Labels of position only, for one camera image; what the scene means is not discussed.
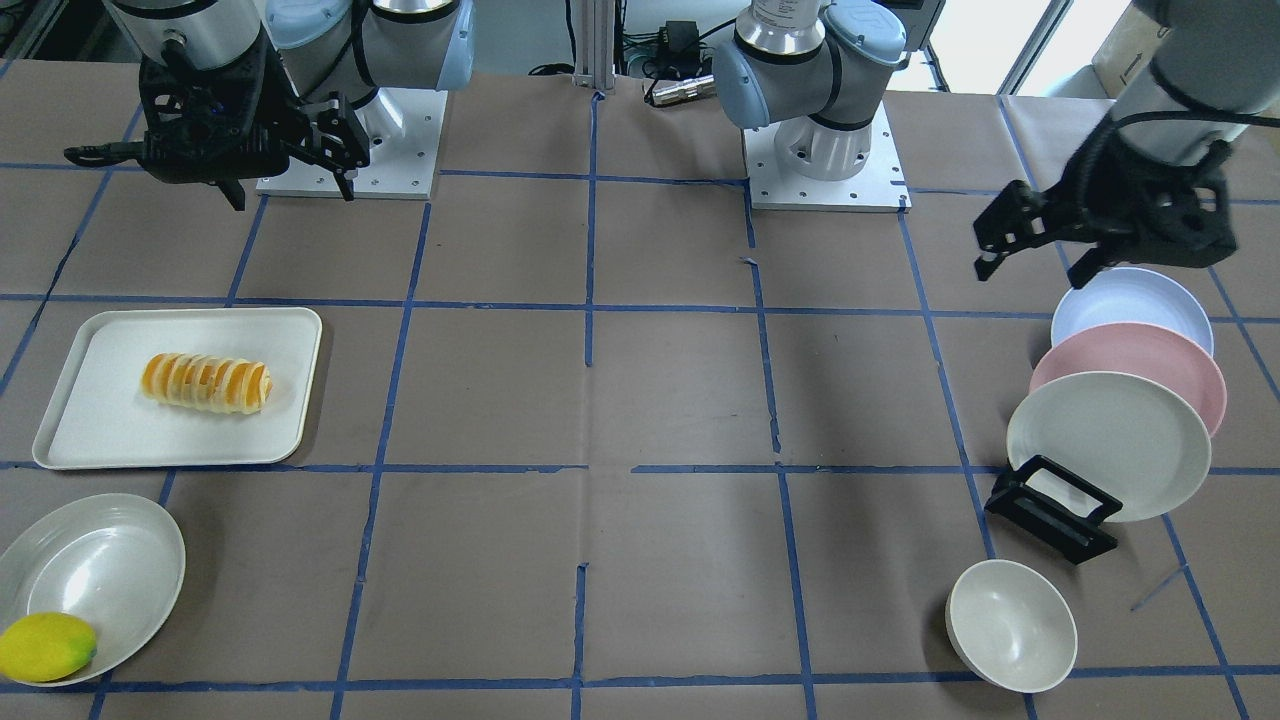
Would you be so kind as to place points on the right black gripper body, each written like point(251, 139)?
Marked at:
point(283, 112)

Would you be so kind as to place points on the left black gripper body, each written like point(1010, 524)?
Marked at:
point(1098, 205)

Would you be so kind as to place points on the blue plate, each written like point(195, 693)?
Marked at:
point(1131, 294)

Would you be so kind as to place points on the orange striped bread roll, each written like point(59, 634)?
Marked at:
point(206, 383)

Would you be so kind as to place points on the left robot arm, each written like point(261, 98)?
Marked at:
point(1214, 75)

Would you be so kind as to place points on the pink plate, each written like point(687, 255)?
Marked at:
point(1148, 350)

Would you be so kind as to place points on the cream plate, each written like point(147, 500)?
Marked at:
point(1135, 440)

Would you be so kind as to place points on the cardboard box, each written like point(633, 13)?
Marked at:
point(1126, 49)

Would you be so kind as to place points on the white tray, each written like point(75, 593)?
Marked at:
point(98, 418)

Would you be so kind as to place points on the black dish rack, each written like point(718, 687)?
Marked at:
point(1079, 538)

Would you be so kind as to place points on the cream bowl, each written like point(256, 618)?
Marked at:
point(1011, 626)

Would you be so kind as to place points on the white oval dish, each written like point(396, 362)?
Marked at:
point(116, 562)

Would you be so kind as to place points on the black power adapter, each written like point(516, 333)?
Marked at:
point(678, 49)

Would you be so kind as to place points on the yellow lemon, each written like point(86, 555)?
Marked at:
point(47, 647)

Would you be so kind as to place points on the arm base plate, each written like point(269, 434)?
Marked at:
point(404, 126)
point(798, 165)

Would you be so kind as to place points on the aluminium frame post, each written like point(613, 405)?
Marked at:
point(594, 47)

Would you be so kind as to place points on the silver cable connector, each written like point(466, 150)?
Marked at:
point(666, 93)

